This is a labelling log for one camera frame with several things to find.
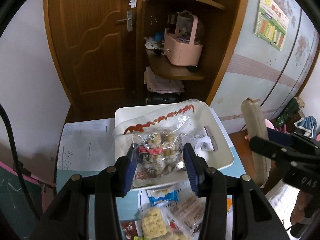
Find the clear packet printed wafers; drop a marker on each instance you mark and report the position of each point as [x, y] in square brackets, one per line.
[187, 213]

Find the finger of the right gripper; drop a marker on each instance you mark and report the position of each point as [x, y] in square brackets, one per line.
[282, 138]
[280, 152]

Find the brown wooden door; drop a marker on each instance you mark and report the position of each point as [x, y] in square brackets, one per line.
[95, 57]

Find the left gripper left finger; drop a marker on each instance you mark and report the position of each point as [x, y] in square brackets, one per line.
[112, 182]

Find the silver door handle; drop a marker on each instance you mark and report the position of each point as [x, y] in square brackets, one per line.
[128, 20]

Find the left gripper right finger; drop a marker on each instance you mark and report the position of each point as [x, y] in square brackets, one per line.
[209, 183]

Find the red snack packet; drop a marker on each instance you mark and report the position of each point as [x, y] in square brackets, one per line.
[129, 229]

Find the clear packet beige biscuit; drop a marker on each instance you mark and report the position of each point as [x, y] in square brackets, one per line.
[153, 224]

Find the white door hook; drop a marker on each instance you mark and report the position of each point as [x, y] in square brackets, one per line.
[133, 3]

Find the blue white snack packet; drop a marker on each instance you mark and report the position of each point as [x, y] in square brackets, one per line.
[162, 195]

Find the clear bag mixed nuts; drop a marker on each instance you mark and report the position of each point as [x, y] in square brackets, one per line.
[157, 135]

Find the wall poster chart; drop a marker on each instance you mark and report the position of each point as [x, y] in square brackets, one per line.
[271, 24]

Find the right hand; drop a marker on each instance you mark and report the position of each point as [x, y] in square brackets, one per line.
[305, 216]

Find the wooden corner shelf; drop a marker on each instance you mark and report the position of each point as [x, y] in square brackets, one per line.
[222, 21]

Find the white crumpled snack packet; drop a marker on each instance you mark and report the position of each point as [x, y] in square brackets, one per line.
[204, 141]

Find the teal striped table mat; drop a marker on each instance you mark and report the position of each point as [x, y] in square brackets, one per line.
[77, 190]

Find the orange white snack packet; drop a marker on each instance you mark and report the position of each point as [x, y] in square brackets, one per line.
[229, 204]

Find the pink storage basket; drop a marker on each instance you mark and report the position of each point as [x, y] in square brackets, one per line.
[181, 46]

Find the folded cloth stack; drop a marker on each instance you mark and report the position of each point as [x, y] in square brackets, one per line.
[160, 85]

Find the white plastic bin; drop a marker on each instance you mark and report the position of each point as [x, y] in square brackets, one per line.
[219, 159]

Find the long beige cracker packet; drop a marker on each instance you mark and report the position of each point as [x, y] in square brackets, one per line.
[256, 126]

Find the white plush toy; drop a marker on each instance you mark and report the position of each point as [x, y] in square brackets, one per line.
[150, 43]

